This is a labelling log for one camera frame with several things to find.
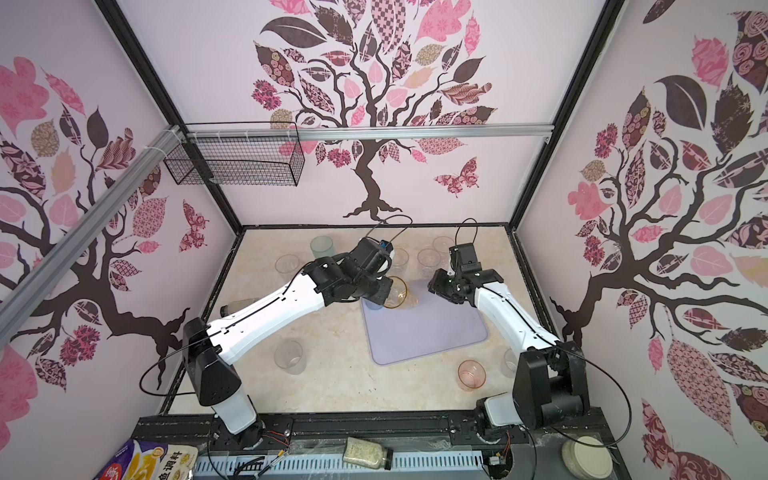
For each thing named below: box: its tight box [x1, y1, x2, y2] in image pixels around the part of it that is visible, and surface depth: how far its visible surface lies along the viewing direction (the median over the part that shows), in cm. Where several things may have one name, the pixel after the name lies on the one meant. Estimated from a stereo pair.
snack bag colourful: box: [94, 440, 199, 480], surface depth 70 cm
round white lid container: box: [562, 436, 614, 480], surface depth 66 cm
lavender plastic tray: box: [361, 283, 488, 365], surface depth 93 cm
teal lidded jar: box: [220, 298, 257, 318], surface depth 96 cm
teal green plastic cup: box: [310, 235, 335, 259], surface depth 103 cm
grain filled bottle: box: [342, 437, 394, 470], surface depth 68 cm
